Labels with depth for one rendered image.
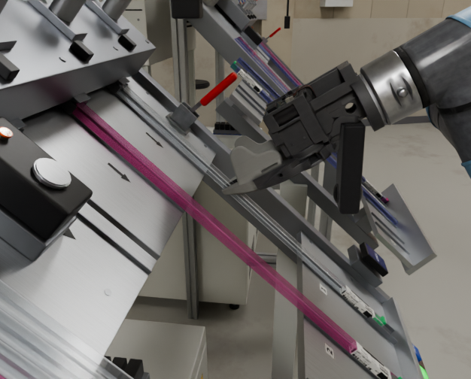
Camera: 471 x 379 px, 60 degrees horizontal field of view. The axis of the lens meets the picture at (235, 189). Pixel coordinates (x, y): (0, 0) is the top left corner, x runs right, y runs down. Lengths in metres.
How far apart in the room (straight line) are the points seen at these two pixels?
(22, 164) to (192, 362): 0.55
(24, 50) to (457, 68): 0.40
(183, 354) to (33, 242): 0.52
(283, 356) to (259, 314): 0.63
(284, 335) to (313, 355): 0.68
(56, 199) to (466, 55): 0.40
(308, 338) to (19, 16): 0.41
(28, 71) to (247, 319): 1.55
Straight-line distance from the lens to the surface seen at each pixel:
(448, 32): 0.50
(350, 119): 0.50
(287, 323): 1.11
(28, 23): 0.40
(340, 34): 4.49
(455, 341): 1.88
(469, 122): 0.51
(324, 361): 0.48
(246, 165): 0.51
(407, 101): 0.49
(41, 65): 0.36
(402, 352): 0.66
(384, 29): 4.71
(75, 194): 0.28
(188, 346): 0.78
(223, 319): 1.78
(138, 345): 0.80
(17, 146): 0.29
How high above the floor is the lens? 1.16
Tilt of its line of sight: 23 degrees down
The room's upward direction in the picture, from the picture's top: straight up
